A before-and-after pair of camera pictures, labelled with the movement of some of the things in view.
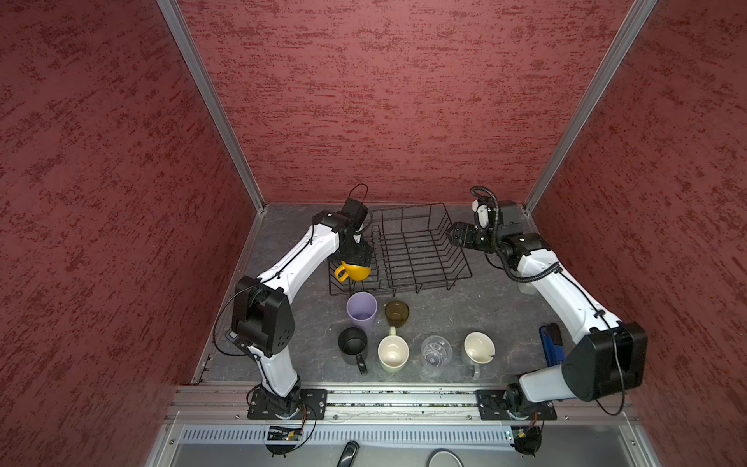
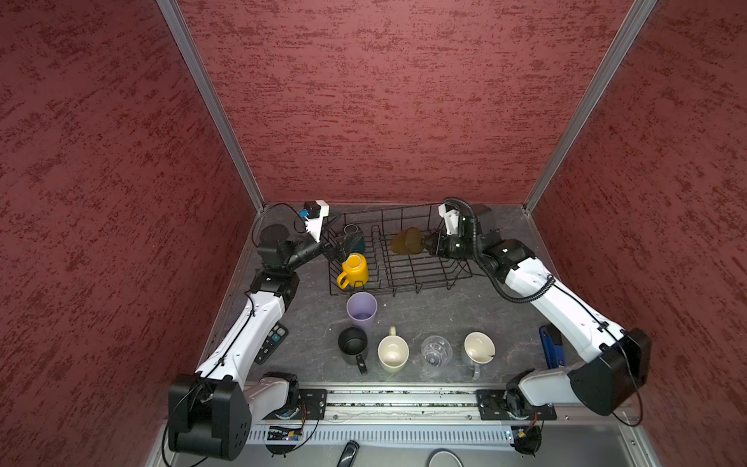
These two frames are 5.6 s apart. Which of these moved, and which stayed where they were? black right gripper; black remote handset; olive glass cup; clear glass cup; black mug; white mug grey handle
Moved: olive glass cup; black right gripper
Stayed: white mug grey handle; black remote handset; clear glass cup; black mug
